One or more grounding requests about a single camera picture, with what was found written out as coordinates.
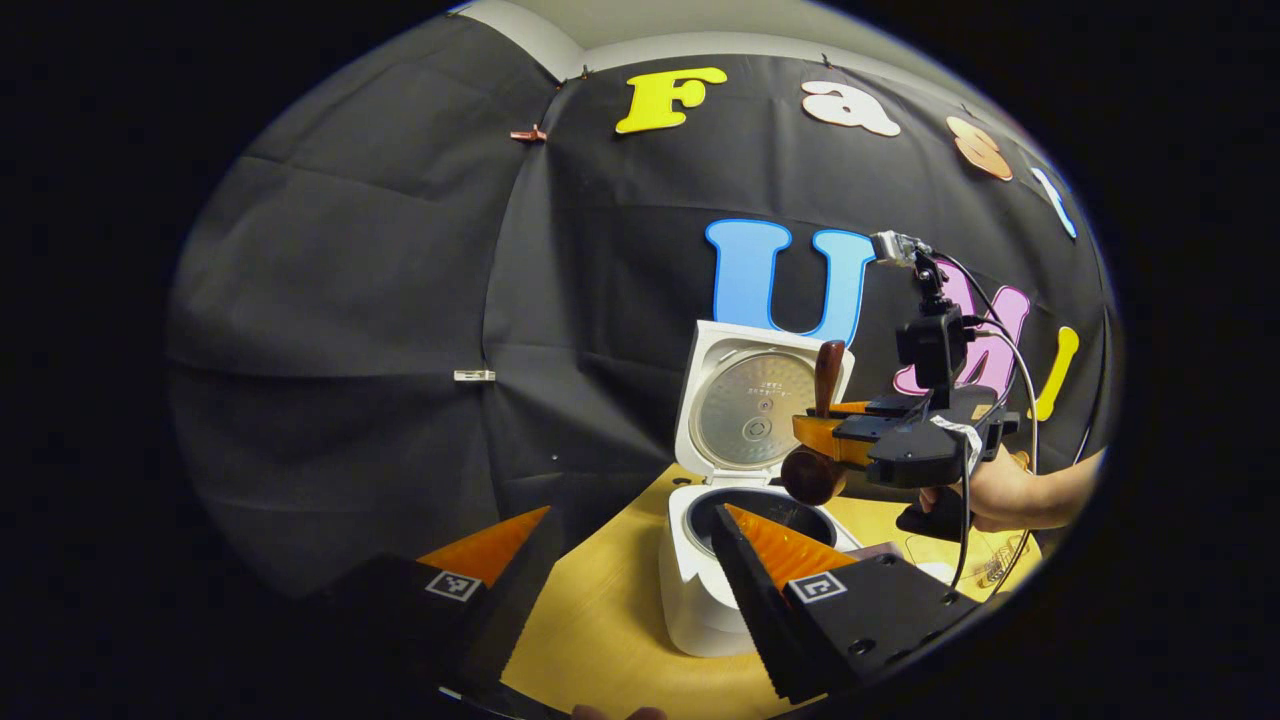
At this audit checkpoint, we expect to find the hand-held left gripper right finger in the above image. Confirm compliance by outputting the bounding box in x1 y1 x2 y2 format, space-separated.
710 503 983 703

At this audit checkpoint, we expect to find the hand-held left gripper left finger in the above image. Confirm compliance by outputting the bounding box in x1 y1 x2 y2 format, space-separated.
320 505 567 701

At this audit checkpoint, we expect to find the brown wooden spoon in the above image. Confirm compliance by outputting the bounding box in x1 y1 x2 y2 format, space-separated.
780 340 849 507

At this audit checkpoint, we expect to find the white rice cooker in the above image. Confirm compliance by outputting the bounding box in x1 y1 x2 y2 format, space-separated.
658 320 906 659

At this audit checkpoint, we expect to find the metal wire chopstick holder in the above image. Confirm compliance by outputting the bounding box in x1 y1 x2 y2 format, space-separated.
960 535 1033 591

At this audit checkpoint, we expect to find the black backdrop cloth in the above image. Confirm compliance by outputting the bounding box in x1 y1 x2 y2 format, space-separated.
165 15 1121 601

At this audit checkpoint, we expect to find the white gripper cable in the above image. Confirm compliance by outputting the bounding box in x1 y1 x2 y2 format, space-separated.
935 252 1041 591

